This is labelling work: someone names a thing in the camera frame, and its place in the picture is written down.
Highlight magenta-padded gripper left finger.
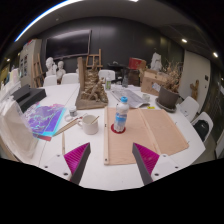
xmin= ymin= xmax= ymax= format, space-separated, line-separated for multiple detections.
xmin=41 ymin=142 xmax=92 ymax=185

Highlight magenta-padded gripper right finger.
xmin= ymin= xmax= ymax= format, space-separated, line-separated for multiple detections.
xmin=131 ymin=142 xmax=184 ymax=186

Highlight white bottle with blue cap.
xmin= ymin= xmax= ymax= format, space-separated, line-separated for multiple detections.
xmin=113 ymin=96 xmax=130 ymax=133

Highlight thin wooden stick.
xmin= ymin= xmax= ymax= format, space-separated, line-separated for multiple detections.
xmin=61 ymin=131 xmax=67 ymax=156

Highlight beige cloth table mat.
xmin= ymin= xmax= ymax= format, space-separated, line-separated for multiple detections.
xmin=103 ymin=106 xmax=190 ymax=166

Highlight white ceramic mug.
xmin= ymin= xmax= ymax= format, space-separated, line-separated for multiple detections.
xmin=76 ymin=114 xmax=100 ymax=136

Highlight flat wooden slat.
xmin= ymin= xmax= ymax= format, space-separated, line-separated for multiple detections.
xmin=53 ymin=113 xmax=88 ymax=137

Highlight thin wooden brush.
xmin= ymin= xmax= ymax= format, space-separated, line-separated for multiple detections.
xmin=90 ymin=115 xmax=101 ymax=125

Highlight small paint jar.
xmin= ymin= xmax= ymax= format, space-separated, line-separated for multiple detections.
xmin=68 ymin=105 xmax=78 ymax=118

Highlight dark round plant saucer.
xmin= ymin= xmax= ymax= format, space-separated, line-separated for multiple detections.
xmin=154 ymin=97 xmax=178 ymax=113

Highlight black backpack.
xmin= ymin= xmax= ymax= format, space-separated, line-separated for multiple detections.
xmin=193 ymin=119 xmax=209 ymax=141

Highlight small white cup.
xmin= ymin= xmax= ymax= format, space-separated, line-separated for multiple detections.
xmin=141 ymin=93 xmax=152 ymax=103

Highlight grey printed newspaper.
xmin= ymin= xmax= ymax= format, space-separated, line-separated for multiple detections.
xmin=110 ymin=87 xmax=150 ymax=109

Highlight dried plant in dark pot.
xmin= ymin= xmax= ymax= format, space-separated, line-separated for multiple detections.
xmin=158 ymin=59 xmax=184 ymax=109

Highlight white fabric bag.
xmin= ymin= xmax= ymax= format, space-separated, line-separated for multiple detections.
xmin=0 ymin=99 xmax=39 ymax=160

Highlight white plastic chair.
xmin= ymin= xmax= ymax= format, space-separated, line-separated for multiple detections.
xmin=43 ymin=74 xmax=58 ymax=88
xmin=60 ymin=72 xmax=80 ymax=85
xmin=191 ymin=111 xmax=214 ymax=143
xmin=98 ymin=69 xmax=116 ymax=82
xmin=179 ymin=96 xmax=200 ymax=123

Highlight wooden branch sculpture on board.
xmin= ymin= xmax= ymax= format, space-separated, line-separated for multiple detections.
xmin=74 ymin=56 xmax=109 ymax=111

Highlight large black box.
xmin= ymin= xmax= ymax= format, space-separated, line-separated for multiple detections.
xmin=18 ymin=88 xmax=48 ymax=113

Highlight cardboard box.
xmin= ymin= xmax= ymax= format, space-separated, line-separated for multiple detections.
xmin=140 ymin=68 xmax=169 ymax=97

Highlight clear glass pitcher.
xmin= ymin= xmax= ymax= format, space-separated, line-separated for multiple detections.
xmin=121 ymin=74 xmax=130 ymax=89

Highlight small black box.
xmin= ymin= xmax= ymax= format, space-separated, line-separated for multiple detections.
xmin=11 ymin=83 xmax=32 ymax=102

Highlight white plaster bust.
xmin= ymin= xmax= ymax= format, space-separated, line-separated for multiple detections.
xmin=45 ymin=56 xmax=57 ymax=77
xmin=55 ymin=60 xmax=67 ymax=81

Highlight wooden easel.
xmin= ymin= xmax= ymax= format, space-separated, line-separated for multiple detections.
xmin=84 ymin=48 xmax=104 ymax=71
xmin=32 ymin=53 xmax=45 ymax=88

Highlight red box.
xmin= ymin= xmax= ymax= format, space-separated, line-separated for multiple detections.
xmin=128 ymin=57 xmax=147 ymax=70

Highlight white plaster statue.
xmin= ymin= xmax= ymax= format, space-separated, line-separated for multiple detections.
xmin=150 ymin=52 xmax=164 ymax=72

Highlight white shelf cabinet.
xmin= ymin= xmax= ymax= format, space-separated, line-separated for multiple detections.
xmin=18 ymin=38 xmax=44 ymax=88

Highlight round ceiling spotlights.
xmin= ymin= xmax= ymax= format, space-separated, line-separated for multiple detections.
xmin=181 ymin=37 xmax=219 ymax=58

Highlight long ceiling light strip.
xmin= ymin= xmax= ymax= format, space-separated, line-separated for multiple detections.
xmin=14 ymin=0 xmax=84 ymax=43

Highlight wooden wall figure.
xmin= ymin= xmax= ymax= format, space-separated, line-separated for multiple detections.
xmin=189 ymin=79 xmax=200 ymax=101

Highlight black wall screen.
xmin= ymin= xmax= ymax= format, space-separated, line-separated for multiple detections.
xmin=45 ymin=29 xmax=92 ymax=61

